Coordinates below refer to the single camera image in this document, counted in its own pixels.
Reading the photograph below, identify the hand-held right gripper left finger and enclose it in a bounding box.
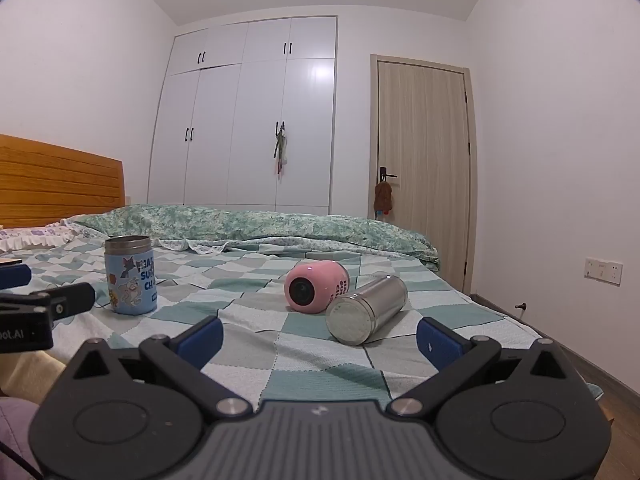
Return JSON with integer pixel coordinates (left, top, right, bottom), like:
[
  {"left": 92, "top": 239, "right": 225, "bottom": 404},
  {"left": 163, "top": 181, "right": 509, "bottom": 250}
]
[{"left": 70, "top": 316, "right": 253, "bottom": 418}]

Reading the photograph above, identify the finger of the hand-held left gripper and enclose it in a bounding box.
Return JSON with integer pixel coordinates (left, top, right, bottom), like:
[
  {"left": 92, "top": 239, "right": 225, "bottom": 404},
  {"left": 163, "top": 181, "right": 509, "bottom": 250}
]
[
  {"left": 0, "top": 264, "right": 32, "bottom": 290},
  {"left": 0, "top": 282, "right": 96, "bottom": 322}
]

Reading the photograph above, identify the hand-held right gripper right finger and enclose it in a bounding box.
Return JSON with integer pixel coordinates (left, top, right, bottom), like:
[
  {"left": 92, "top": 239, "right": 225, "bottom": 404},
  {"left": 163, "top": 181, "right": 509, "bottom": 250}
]
[{"left": 389, "top": 317, "right": 576, "bottom": 417}]

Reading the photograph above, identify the stainless steel cup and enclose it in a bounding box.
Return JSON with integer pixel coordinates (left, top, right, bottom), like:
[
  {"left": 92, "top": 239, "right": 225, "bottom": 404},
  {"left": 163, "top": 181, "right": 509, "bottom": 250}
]
[{"left": 325, "top": 275, "right": 409, "bottom": 346}]

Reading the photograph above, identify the pink cup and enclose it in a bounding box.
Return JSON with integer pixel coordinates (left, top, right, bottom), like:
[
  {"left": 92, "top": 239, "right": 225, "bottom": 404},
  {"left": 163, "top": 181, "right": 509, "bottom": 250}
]
[{"left": 284, "top": 261, "right": 350, "bottom": 315}]

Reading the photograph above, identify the blue cartoon print cup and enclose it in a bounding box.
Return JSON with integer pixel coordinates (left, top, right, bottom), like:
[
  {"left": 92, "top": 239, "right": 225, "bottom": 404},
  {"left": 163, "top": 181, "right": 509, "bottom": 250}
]
[{"left": 104, "top": 235, "right": 159, "bottom": 316}]

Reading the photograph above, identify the floral ruffled pillow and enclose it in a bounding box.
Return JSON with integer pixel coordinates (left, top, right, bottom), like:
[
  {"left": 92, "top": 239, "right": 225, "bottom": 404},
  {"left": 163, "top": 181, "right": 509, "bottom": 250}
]
[{"left": 0, "top": 222, "right": 83, "bottom": 254}]

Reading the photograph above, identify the checkered bed sheet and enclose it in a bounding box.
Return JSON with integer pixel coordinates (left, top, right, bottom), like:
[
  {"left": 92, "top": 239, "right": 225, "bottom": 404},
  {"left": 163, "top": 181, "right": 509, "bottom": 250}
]
[{"left": 0, "top": 230, "right": 603, "bottom": 413}]

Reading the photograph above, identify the purple clothing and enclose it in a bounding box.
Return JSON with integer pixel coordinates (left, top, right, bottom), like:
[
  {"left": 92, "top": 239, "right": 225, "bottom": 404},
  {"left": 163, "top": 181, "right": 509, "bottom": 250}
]
[{"left": 0, "top": 396, "right": 42, "bottom": 480}]

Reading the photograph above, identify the wooden headboard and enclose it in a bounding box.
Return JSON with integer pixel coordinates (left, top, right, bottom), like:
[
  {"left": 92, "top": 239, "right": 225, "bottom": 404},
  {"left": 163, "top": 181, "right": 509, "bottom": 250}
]
[{"left": 0, "top": 134, "right": 125, "bottom": 231}]

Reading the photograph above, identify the green floral quilt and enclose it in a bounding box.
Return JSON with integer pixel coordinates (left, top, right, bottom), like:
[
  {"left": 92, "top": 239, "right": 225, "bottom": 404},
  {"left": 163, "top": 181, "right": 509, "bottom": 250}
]
[{"left": 65, "top": 203, "right": 441, "bottom": 273}]

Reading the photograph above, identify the brown plush toy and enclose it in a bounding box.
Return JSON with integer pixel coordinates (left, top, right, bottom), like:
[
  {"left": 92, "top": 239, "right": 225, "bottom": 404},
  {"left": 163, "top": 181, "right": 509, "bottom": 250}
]
[{"left": 373, "top": 180, "right": 394, "bottom": 219}]

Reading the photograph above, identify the wooden door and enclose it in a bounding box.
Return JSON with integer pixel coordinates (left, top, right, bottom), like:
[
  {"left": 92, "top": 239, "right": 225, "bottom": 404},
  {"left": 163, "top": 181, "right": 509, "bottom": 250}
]
[{"left": 370, "top": 53, "right": 477, "bottom": 295}]

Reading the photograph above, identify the green hanging ornament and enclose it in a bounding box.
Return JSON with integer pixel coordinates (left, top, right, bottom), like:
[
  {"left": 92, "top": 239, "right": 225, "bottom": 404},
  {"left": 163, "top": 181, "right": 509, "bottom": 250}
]
[{"left": 272, "top": 121, "right": 290, "bottom": 176}]

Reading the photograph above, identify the white wardrobe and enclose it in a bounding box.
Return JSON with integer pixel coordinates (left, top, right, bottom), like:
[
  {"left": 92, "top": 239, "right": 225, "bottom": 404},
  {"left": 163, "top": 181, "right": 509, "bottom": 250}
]
[{"left": 147, "top": 16, "right": 337, "bottom": 215}]

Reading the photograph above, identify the black cable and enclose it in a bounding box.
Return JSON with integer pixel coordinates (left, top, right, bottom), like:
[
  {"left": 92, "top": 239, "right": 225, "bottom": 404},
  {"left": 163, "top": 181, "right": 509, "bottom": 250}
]
[{"left": 0, "top": 441, "right": 44, "bottom": 479}]

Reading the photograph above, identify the white wall socket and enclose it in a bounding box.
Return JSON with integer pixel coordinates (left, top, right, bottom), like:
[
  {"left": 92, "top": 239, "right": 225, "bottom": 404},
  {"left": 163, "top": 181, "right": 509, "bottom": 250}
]
[{"left": 584, "top": 257, "right": 624, "bottom": 286}]

